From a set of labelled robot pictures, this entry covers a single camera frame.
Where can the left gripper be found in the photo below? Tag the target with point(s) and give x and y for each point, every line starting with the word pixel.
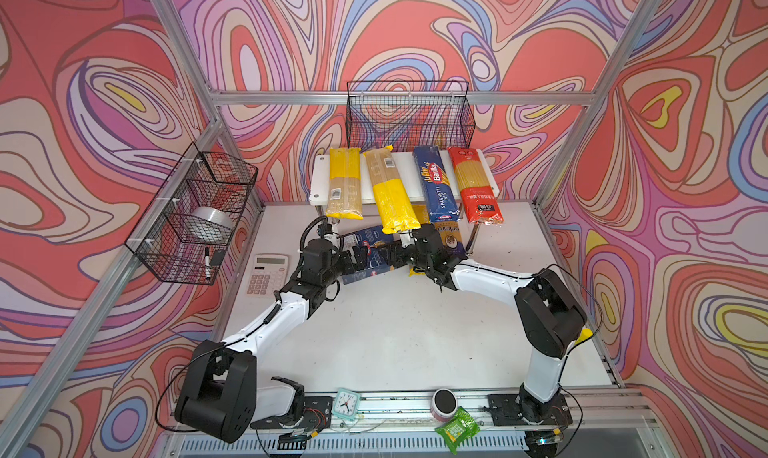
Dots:
pixel 361 262

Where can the blue Barilla pasta box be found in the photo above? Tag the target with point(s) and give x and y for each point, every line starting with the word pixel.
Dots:
pixel 372 260

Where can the blue yellow Ankara spaghetti bag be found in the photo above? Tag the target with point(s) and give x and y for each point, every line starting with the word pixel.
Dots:
pixel 451 238

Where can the yellow Pastatime spaghetti bag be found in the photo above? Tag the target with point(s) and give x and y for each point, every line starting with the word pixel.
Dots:
pixel 422 215

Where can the blue Barilla spaghetti box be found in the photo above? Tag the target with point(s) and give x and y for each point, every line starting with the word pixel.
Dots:
pixel 440 201

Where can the yellow narrow spaghetti bag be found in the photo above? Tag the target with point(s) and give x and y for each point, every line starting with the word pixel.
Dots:
pixel 392 201

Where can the yellow clear spaghetti bag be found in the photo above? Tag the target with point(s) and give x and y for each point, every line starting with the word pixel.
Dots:
pixel 344 198

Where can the red spaghetti bag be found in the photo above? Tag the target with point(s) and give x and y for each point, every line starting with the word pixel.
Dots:
pixel 476 192

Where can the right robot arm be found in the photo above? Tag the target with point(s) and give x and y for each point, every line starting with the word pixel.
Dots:
pixel 551 316

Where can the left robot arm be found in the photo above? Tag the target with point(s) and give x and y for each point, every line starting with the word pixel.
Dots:
pixel 220 394

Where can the white two-tier shelf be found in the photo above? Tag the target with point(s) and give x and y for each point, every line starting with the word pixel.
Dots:
pixel 320 188

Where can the white pink calculator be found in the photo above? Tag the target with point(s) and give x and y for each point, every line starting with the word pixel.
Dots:
pixel 267 272

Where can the mint alarm clock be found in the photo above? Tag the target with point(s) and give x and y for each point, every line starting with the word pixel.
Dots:
pixel 345 405

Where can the black marker pen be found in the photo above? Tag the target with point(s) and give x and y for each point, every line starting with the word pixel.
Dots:
pixel 207 264

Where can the silver tape roll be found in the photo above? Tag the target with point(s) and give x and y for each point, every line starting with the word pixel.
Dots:
pixel 209 225

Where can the green snack packet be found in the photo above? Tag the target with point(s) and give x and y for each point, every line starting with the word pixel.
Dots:
pixel 459 429

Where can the yellow glue stick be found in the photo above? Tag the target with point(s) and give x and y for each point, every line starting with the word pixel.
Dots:
pixel 585 334

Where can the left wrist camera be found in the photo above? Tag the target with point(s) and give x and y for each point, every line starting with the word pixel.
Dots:
pixel 331 235

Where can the black wire basket back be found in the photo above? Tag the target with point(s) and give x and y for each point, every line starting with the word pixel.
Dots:
pixel 405 114

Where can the black wire basket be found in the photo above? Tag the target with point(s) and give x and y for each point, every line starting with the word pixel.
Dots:
pixel 405 114
pixel 200 178

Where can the black wire basket left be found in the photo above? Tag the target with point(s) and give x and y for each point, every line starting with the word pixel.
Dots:
pixel 200 178

